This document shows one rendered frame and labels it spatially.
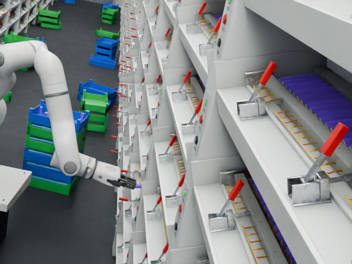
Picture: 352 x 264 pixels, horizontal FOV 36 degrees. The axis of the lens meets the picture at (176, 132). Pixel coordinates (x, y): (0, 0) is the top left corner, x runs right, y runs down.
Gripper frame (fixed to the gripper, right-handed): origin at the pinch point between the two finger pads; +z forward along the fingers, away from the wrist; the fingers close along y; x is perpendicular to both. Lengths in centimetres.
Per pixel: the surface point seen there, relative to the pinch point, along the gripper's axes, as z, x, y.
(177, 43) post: -10, -62, -28
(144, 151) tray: 1.7, -11.0, 9.6
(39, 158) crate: -36, 52, 103
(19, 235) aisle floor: -31, 70, 49
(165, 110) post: -4.8, -40.5, -28.2
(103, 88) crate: -5, 53, 298
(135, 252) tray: 5.2, 8.4, -33.6
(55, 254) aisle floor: -12, 65, 36
